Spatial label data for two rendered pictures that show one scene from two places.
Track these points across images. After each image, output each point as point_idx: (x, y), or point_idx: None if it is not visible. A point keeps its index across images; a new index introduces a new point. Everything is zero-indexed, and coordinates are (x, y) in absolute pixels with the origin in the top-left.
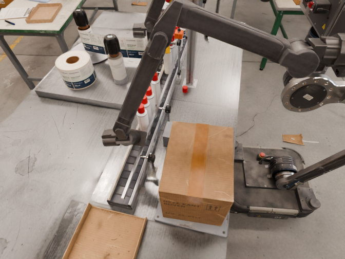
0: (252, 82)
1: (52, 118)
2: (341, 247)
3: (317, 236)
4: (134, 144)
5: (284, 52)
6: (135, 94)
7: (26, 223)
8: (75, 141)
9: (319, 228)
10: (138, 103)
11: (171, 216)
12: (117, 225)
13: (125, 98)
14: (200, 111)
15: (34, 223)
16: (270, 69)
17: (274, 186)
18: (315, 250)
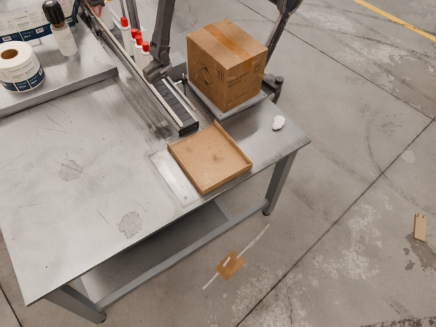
0: None
1: (38, 128)
2: (308, 104)
3: (292, 108)
4: (164, 76)
5: None
6: (169, 9)
7: (133, 193)
8: (91, 125)
9: (290, 103)
10: (172, 17)
11: (230, 105)
12: (200, 141)
13: (159, 19)
14: (170, 44)
15: (139, 187)
16: None
17: None
18: (298, 117)
